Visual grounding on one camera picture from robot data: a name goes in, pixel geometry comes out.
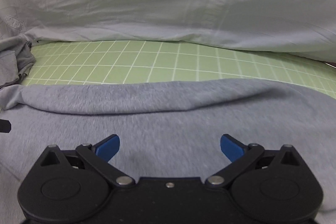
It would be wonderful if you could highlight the grey sweatshirt garment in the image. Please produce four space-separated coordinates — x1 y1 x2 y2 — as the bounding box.
1 79 335 223

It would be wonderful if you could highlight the dark grey crumpled garment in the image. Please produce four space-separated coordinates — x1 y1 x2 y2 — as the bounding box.
1 36 36 88

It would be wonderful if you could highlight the green grid bed sheet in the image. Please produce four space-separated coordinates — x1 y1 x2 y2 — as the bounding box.
24 40 335 97

